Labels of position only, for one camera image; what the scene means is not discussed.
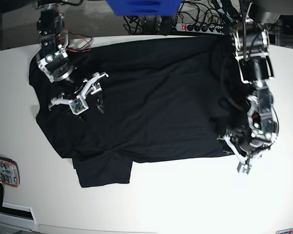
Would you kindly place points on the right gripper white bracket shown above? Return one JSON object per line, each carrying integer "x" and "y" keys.
{"x": 78, "y": 104}

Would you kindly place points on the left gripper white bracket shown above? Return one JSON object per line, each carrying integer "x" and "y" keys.
{"x": 246, "y": 145}

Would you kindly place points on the black T-shirt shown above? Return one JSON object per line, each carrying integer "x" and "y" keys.
{"x": 163, "y": 101}

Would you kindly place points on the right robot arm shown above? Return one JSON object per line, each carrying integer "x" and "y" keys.
{"x": 66, "y": 68}

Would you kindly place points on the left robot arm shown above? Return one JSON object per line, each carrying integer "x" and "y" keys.
{"x": 255, "y": 128}

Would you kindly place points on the small sticker label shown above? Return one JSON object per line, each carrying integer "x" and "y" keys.
{"x": 285, "y": 231}

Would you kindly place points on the blue plastic box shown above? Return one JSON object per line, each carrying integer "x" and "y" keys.
{"x": 144, "y": 7}

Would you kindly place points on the white tray at table edge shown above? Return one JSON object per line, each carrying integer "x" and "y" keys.
{"x": 16, "y": 216}

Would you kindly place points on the black power strip red switch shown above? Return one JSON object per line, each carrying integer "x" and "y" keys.
{"x": 192, "y": 29}

